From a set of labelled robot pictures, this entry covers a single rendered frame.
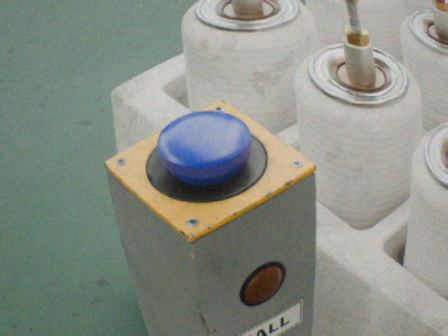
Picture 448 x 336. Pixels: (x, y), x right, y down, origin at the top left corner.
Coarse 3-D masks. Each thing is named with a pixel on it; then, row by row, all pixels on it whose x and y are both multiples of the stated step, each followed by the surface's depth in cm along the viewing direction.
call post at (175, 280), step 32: (128, 192) 55; (288, 192) 54; (128, 224) 56; (160, 224) 53; (224, 224) 52; (256, 224) 53; (288, 224) 55; (128, 256) 59; (160, 256) 55; (192, 256) 52; (224, 256) 53; (256, 256) 54; (288, 256) 56; (160, 288) 57; (192, 288) 54; (224, 288) 54; (288, 288) 57; (160, 320) 60; (192, 320) 56; (224, 320) 55; (256, 320) 57; (288, 320) 59
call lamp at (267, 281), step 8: (264, 272) 55; (272, 272) 55; (280, 272) 56; (256, 280) 55; (264, 280) 55; (272, 280) 55; (280, 280) 56; (248, 288) 55; (256, 288) 55; (264, 288) 55; (272, 288) 56; (248, 296) 55; (256, 296) 55; (264, 296) 56
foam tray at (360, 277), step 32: (160, 64) 87; (128, 96) 84; (160, 96) 83; (128, 128) 85; (160, 128) 81; (288, 128) 79; (320, 224) 71; (384, 224) 70; (320, 256) 70; (352, 256) 68; (384, 256) 68; (320, 288) 72; (352, 288) 68; (384, 288) 65; (416, 288) 65; (320, 320) 74; (352, 320) 70; (384, 320) 66; (416, 320) 62
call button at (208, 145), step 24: (192, 120) 55; (216, 120) 55; (240, 120) 55; (168, 144) 54; (192, 144) 53; (216, 144) 53; (240, 144) 53; (168, 168) 53; (192, 168) 53; (216, 168) 53
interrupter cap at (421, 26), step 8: (416, 16) 78; (424, 16) 78; (432, 16) 78; (408, 24) 77; (416, 24) 77; (424, 24) 77; (432, 24) 78; (416, 32) 76; (424, 32) 76; (432, 32) 77; (424, 40) 75; (432, 40) 75; (440, 40) 76; (432, 48) 74; (440, 48) 74
